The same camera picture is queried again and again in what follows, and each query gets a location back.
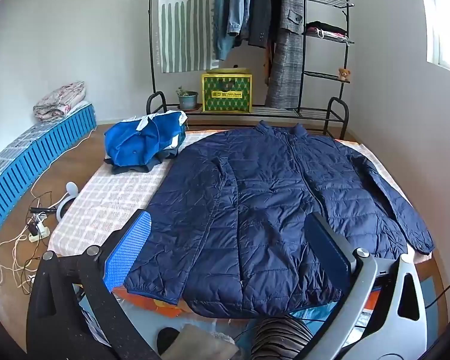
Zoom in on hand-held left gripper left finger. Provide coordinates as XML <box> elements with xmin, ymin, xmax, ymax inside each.
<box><xmin>26</xmin><ymin>210</ymin><xmax>162</xmax><ymax>360</ymax></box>

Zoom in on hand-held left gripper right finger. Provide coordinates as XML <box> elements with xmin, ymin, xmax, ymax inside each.
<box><xmin>300</xmin><ymin>212</ymin><xmax>441</xmax><ymax>360</ymax></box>

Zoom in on navy blue puffer jacket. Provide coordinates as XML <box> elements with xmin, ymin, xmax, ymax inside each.
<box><xmin>124</xmin><ymin>120</ymin><xmax>436</xmax><ymax>319</ymax></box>

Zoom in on pile of blue white clothes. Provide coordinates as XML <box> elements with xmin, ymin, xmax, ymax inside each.
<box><xmin>104</xmin><ymin>109</ymin><xmax>188</xmax><ymax>175</ymax></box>

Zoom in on black metal clothes rack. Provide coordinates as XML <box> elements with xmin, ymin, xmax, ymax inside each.
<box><xmin>146</xmin><ymin>0</ymin><xmax>355</xmax><ymax>139</ymax></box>

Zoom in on folded clothes on rack shelf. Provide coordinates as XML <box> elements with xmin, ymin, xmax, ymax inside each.
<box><xmin>305</xmin><ymin>20</ymin><xmax>349</xmax><ymax>40</ymax></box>

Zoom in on pink checked bed sheet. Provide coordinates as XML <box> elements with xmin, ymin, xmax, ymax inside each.
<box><xmin>47</xmin><ymin>127</ymin><xmax>436</xmax><ymax>323</ymax></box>

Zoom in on orange blue printed mat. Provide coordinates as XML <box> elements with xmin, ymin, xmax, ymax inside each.
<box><xmin>112</xmin><ymin>285</ymin><xmax>436</xmax><ymax>360</ymax></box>

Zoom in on white power strip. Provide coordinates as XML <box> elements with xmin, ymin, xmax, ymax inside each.
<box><xmin>28</xmin><ymin>214</ymin><xmax>51</xmax><ymax>242</ymax></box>

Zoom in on person's striped trousers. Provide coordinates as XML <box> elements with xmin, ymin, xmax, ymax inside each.
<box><xmin>249</xmin><ymin>317</ymin><xmax>323</xmax><ymax>360</ymax></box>

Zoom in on beige cloth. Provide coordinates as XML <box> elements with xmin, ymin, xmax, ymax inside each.
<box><xmin>161</xmin><ymin>322</ymin><xmax>241</xmax><ymax>360</ymax></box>

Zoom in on blue slatted plastic panel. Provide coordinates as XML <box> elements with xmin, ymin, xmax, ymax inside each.
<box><xmin>0</xmin><ymin>101</ymin><xmax>98</xmax><ymax>235</ymax></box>

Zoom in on small potted plant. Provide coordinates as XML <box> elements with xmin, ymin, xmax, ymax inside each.
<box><xmin>175</xmin><ymin>86</ymin><xmax>199</xmax><ymax>111</ymax></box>

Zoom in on folded floral blanket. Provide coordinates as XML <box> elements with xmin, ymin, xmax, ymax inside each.
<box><xmin>33</xmin><ymin>81</ymin><xmax>89</xmax><ymax>122</ymax></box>

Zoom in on yellow green patterned box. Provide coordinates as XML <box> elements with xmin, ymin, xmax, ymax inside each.
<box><xmin>200</xmin><ymin>67</ymin><xmax>254</xmax><ymax>114</ymax></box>

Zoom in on grey plaid coat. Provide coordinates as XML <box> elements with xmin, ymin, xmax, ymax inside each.
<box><xmin>264</xmin><ymin>0</ymin><xmax>306</xmax><ymax>109</ymax></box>

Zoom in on green striped white cloth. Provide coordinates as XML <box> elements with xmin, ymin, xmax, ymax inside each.
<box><xmin>155</xmin><ymin>0</ymin><xmax>218</xmax><ymax>74</ymax></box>

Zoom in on light blue denim shirt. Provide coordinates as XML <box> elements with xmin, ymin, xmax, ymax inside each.
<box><xmin>212</xmin><ymin>0</ymin><xmax>235</xmax><ymax>61</ymax></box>

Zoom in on dark blazer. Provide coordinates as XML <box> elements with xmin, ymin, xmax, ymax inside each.
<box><xmin>247</xmin><ymin>0</ymin><xmax>283</xmax><ymax>49</ymax></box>

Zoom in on blue denim jacket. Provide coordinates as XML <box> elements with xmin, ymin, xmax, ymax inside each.
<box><xmin>227</xmin><ymin>0</ymin><xmax>255</xmax><ymax>40</ymax></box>

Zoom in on white ring lamp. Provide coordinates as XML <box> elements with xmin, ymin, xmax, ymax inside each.
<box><xmin>56</xmin><ymin>182</ymin><xmax>79</xmax><ymax>223</ymax></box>

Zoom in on black cable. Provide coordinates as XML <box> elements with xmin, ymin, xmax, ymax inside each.
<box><xmin>424</xmin><ymin>274</ymin><xmax>450</xmax><ymax>308</ymax></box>

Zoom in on white cable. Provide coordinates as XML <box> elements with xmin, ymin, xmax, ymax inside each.
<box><xmin>0</xmin><ymin>229</ymin><xmax>36</xmax><ymax>293</ymax></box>

